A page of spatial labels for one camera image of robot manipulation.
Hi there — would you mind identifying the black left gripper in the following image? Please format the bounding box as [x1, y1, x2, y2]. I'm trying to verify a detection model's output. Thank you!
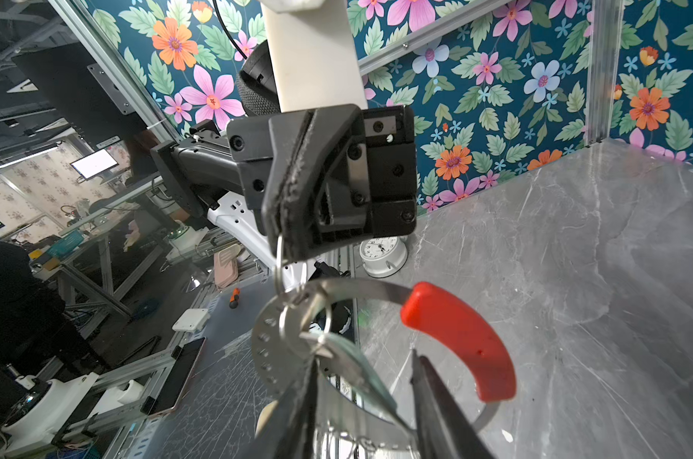
[227, 105, 417, 261]

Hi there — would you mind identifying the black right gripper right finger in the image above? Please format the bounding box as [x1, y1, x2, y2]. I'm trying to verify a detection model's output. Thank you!
[411, 351, 494, 459]

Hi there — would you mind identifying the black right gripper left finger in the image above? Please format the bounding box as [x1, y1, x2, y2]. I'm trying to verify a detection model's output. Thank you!
[238, 358, 319, 459]

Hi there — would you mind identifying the bunch of keys yellow tag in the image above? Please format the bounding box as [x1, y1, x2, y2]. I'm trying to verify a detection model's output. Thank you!
[271, 234, 416, 459]

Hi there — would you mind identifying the large keyring with red grip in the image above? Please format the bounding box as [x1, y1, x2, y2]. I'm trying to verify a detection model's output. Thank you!
[249, 277, 518, 451]

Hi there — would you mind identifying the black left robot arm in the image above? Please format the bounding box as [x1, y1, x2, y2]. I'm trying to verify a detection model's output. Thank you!
[151, 45, 417, 262]

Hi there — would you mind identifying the white analog clock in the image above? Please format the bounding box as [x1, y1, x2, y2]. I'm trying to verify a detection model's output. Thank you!
[359, 236, 409, 278]

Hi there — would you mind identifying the beige pad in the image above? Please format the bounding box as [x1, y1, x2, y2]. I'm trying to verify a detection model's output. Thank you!
[214, 244, 242, 290]

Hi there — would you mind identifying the smartphone on bench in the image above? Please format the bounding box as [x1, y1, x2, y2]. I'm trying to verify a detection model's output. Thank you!
[141, 338, 207, 416]

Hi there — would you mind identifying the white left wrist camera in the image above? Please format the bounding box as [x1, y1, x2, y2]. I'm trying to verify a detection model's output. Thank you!
[260, 0, 367, 113]

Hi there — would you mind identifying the orange handled tool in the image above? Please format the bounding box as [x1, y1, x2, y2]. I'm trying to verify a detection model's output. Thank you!
[229, 288, 240, 309]

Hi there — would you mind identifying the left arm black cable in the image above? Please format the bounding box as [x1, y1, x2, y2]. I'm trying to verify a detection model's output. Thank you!
[210, 0, 250, 61]

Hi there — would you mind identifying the aluminium frame bar left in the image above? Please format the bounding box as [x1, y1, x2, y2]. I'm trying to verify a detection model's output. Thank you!
[359, 0, 507, 75]

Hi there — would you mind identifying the aluminium frame front post left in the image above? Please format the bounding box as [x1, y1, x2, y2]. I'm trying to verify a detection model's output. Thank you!
[49, 0, 180, 141]

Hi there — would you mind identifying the aluminium frame corner post left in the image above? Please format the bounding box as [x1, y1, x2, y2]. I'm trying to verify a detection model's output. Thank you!
[585, 0, 625, 145]

